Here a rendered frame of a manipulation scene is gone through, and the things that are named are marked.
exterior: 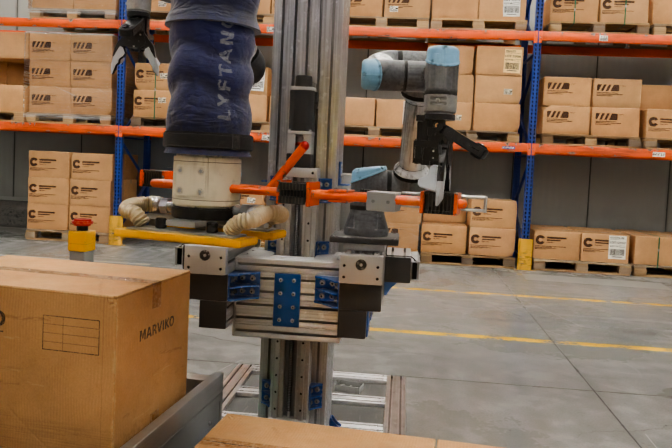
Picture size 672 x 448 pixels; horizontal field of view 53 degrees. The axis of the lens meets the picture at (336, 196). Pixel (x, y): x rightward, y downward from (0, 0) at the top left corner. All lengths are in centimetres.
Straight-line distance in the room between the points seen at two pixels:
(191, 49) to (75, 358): 78
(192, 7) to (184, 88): 19
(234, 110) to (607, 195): 919
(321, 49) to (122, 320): 123
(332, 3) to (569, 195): 826
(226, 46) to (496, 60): 749
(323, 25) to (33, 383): 147
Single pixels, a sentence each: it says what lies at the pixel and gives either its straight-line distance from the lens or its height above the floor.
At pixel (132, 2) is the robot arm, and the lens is 230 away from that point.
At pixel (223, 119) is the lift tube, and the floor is 137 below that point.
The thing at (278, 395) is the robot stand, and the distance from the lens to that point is 252.
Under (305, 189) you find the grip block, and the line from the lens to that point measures 161.
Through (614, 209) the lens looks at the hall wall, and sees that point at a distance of 1063.
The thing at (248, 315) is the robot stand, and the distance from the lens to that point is 233.
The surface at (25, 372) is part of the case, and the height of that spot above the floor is 74.
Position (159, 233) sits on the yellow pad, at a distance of 168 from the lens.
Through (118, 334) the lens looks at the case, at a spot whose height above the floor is 86.
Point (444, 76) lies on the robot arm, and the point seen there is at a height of 148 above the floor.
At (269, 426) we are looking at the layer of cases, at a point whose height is 54.
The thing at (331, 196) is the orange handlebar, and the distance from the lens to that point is 161.
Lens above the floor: 128
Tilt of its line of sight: 3 degrees down
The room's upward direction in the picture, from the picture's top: 3 degrees clockwise
